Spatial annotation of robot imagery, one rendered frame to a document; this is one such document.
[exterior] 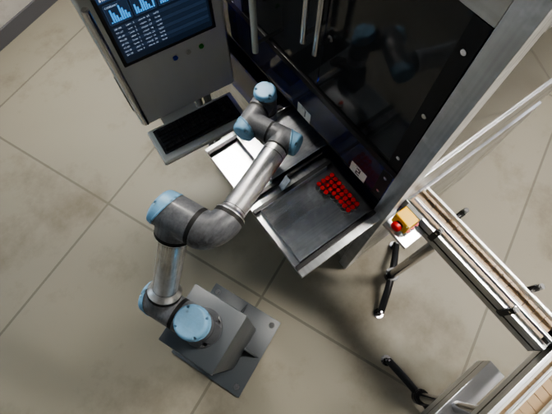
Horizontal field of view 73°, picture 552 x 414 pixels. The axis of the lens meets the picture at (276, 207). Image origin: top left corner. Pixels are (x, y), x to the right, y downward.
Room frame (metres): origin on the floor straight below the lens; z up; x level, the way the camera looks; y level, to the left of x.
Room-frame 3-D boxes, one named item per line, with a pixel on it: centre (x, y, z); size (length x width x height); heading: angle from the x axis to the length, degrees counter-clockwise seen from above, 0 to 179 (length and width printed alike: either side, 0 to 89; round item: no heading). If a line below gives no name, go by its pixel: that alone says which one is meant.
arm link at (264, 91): (0.80, 0.04, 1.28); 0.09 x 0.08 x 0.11; 150
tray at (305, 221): (0.54, -0.15, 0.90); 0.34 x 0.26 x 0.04; 126
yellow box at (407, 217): (0.48, -0.49, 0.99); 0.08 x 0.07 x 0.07; 127
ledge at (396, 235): (0.50, -0.53, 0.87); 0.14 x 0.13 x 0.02; 127
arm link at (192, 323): (0.11, 0.29, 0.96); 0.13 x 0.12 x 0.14; 60
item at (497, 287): (0.34, -0.77, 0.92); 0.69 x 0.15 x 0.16; 37
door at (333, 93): (0.74, -0.28, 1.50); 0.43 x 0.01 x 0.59; 37
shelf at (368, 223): (0.71, -0.09, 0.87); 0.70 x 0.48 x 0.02; 37
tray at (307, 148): (0.89, -0.04, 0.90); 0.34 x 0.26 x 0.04; 127
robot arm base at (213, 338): (0.11, 0.28, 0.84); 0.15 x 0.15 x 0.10
